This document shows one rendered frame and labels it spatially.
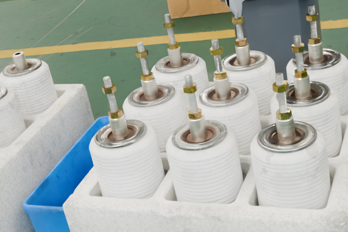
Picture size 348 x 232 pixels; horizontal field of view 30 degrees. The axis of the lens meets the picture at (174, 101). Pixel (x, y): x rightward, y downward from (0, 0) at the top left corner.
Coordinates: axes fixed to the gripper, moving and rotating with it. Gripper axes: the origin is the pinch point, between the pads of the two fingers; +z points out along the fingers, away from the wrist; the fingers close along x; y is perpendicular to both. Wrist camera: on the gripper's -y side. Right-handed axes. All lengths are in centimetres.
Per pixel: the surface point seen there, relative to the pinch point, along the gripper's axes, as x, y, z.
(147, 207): -22.2, -21.4, 16.3
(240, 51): -0.9, 0.0, 6.9
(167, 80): 2.5, -12.0, 10.0
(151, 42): 88, -3, 35
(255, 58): -0.2, 2.5, 9.2
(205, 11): 100, 17, 33
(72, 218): -16.4, -31.8, 18.5
